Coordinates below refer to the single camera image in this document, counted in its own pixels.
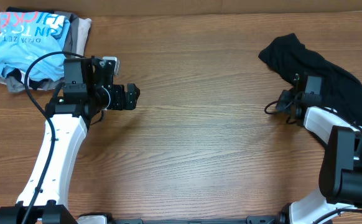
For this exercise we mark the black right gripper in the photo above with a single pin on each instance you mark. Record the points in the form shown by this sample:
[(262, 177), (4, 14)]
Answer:
[(280, 106)]

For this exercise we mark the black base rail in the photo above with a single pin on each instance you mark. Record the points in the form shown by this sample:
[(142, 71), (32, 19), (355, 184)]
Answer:
[(199, 221)]

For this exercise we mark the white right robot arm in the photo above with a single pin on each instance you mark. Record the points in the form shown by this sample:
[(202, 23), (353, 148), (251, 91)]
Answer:
[(340, 180)]

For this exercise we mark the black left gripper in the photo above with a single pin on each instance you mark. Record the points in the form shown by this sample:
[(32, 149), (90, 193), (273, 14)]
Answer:
[(119, 102)]

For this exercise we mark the black polo shirt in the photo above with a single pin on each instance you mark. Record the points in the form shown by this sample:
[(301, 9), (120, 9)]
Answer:
[(341, 90)]

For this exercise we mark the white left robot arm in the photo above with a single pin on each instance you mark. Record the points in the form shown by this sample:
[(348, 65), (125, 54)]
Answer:
[(88, 89)]

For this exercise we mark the light blue printed t-shirt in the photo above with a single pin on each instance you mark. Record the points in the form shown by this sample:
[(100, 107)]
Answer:
[(28, 46)]

